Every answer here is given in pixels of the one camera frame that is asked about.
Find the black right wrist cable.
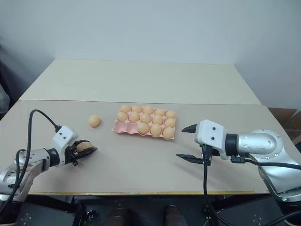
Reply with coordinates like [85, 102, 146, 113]
[201, 144, 221, 226]

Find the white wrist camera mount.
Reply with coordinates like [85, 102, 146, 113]
[52, 126, 78, 165]
[194, 119, 229, 157]

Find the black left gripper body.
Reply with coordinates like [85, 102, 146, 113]
[63, 142, 82, 167]

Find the pink egg carton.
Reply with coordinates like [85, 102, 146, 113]
[111, 105, 177, 141]

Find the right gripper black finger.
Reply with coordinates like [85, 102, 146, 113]
[181, 124, 200, 134]
[176, 153, 204, 165]

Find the brown cardboard box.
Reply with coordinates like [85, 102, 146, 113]
[268, 107, 301, 151]

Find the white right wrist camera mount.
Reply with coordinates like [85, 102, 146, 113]
[194, 119, 229, 157]

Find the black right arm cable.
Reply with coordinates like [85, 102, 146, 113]
[230, 154, 301, 170]

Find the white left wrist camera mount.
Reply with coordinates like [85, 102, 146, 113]
[52, 126, 78, 165]

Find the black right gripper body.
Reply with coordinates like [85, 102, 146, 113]
[198, 143, 223, 165]

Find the black table frame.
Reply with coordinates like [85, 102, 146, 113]
[25, 193, 273, 212]

